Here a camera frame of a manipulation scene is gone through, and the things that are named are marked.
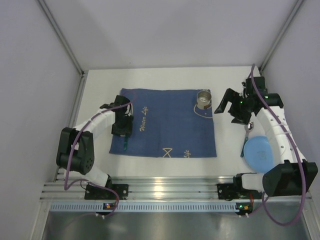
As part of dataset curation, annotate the right frame post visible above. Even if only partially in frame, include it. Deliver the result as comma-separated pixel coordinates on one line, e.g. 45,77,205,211
258,0,306,75

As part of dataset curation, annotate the black handled knife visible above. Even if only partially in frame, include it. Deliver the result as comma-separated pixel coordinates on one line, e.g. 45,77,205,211
123,135,128,151

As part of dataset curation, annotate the blue plastic plate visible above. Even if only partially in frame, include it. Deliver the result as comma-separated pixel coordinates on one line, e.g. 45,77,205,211
243,136,274,174

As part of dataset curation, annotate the frame post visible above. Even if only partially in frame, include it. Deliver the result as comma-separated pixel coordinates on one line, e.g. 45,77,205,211
258,0,306,75
36,0,84,76

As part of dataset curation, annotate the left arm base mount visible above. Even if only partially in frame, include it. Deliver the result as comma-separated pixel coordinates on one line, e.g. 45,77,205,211
84,184,129,200

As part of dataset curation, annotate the beige cup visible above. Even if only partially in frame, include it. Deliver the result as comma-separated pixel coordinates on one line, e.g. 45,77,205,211
196,90,212,110

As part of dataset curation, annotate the blue cloth placemat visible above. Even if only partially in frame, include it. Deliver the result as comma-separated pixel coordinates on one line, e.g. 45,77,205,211
109,88,217,158

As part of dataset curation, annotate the aluminium rail beam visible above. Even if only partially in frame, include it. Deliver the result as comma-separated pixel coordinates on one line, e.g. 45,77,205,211
39,176,312,202

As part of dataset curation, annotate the spoon with blue handle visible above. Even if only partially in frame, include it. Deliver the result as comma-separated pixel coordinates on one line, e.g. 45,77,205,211
240,120,254,158

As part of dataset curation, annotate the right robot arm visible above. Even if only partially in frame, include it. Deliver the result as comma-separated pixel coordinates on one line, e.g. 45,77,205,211
214,76,318,197

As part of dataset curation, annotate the perforated cable duct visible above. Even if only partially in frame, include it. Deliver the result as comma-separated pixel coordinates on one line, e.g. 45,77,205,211
49,201,252,213

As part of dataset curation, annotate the left frame post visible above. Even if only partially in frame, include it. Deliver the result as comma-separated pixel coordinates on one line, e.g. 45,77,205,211
36,0,84,76

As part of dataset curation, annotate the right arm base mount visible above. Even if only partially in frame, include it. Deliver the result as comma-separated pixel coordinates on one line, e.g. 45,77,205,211
216,183,262,201

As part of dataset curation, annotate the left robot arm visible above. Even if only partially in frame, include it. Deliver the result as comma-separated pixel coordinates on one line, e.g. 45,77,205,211
56,95,134,191

